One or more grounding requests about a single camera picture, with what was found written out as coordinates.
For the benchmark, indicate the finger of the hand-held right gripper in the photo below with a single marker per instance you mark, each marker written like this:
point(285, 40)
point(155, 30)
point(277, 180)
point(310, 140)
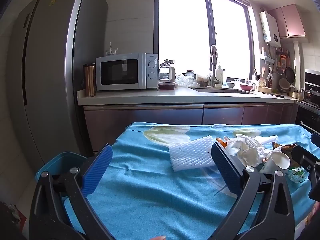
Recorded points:
point(301, 156)
point(316, 141)

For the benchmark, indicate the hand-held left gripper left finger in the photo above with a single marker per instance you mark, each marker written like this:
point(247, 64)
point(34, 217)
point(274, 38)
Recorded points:
point(97, 170)

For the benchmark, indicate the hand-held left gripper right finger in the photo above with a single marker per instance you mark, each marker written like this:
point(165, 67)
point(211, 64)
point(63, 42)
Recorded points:
point(226, 170)

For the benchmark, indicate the golden snack wrapper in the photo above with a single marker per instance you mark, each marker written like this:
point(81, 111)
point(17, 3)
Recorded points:
point(285, 147)

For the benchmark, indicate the green plastic wrapper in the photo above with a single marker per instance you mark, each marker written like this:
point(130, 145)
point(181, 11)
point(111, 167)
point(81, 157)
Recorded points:
point(297, 175)

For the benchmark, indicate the white paper cup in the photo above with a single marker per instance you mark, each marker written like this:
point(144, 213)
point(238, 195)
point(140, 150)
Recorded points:
point(277, 161)

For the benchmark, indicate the orange peel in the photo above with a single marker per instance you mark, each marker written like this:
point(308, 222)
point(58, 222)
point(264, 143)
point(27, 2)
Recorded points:
point(221, 142)

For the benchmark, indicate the white tissue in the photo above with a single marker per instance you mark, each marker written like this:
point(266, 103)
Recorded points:
point(247, 150)

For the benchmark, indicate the blue plastic bin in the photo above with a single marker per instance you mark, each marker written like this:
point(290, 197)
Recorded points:
point(60, 160)

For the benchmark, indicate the white foam net sleeve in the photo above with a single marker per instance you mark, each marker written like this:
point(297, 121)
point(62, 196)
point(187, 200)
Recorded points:
point(190, 152)

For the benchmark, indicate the person's left hand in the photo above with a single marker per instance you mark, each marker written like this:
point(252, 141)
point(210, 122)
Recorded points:
point(157, 238)

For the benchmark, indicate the built-in oven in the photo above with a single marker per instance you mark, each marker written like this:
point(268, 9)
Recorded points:
point(307, 120)

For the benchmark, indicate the steel cooking pot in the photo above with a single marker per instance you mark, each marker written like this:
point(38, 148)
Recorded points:
point(312, 95)

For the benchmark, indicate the blue floral tablecloth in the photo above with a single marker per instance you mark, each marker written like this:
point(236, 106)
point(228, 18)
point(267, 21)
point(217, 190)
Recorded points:
point(150, 192)

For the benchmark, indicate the kitchen knife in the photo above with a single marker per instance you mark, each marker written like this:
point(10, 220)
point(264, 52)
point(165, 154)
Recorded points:
point(273, 95)

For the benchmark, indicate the hanging frying pan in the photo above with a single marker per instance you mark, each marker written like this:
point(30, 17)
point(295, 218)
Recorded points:
point(290, 75)

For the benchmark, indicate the cream dish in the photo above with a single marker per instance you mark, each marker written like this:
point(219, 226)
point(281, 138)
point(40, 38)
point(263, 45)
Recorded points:
point(264, 89)

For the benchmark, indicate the kitchen counter cabinet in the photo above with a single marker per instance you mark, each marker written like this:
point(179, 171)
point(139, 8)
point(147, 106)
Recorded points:
point(150, 116)

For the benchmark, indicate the hanging strainer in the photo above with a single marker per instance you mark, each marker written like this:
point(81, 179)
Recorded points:
point(280, 70)

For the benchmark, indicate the kitchen sink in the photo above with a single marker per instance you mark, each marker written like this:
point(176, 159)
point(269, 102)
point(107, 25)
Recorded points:
point(220, 90)

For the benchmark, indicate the white slotted spatula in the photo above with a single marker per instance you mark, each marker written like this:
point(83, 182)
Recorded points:
point(262, 81)

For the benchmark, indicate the red bowl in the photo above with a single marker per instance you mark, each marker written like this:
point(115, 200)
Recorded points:
point(246, 87)

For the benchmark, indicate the white bowl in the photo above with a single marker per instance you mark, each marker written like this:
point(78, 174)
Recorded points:
point(230, 85)

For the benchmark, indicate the orange grater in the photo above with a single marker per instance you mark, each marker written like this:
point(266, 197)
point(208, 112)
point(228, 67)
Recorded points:
point(283, 60)

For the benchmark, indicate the copper thermos tumbler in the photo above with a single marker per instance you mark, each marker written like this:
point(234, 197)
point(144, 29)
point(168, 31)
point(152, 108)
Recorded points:
point(90, 82)

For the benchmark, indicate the red printed bag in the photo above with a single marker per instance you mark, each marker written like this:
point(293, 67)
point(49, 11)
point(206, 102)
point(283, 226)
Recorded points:
point(21, 218)

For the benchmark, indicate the tub of brown food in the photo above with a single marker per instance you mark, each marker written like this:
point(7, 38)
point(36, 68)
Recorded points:
point(202, 80)

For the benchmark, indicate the white soap bottle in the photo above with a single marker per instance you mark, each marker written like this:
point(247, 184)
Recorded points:
point(220, 76)

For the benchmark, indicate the clear plastic bags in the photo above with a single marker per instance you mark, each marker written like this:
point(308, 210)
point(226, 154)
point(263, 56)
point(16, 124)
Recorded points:
point(187, 81)

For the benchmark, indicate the white microwave oven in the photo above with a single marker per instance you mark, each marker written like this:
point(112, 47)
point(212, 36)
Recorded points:
point(120, 72)

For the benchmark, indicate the grey refrigerator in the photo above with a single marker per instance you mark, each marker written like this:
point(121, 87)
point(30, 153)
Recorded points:
point(50, 80)

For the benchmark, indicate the dark lidded food container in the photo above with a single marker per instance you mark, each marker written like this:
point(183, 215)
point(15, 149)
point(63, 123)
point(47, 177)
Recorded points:
point(166, 85)

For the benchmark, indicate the dark lidded jar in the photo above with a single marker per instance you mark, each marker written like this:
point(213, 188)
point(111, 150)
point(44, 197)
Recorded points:
point(189, 73)

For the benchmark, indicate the steel kitchen faucet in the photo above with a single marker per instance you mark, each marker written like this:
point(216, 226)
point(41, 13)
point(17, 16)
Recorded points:
point(214, 62)

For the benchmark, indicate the glass kettle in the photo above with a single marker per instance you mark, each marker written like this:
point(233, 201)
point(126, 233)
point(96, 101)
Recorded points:
point(166, 71)

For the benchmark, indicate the white water heater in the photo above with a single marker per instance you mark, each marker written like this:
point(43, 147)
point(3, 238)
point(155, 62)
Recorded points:
point(270, 27)

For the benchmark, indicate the kitchen window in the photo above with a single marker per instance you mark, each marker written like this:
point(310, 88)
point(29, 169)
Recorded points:
point(182, 30)

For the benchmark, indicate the wall utensil rack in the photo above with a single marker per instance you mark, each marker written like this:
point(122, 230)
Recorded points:
point(267, 59)

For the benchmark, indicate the pink wall cabinet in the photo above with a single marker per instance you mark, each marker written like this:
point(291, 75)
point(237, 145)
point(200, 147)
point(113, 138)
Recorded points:
point(290, 21)

